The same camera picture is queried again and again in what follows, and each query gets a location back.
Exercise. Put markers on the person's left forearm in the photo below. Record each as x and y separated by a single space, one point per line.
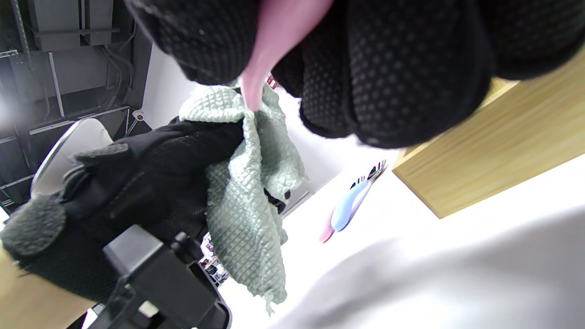
27 301

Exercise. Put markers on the person's right hand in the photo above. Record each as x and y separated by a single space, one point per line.
411 68

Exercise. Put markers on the green fish scale cleaning cloth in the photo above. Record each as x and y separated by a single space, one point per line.
242 205

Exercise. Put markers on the wooden cutlery tray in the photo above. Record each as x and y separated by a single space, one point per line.
493 151

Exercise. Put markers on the person's left hand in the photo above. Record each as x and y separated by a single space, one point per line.
151 173

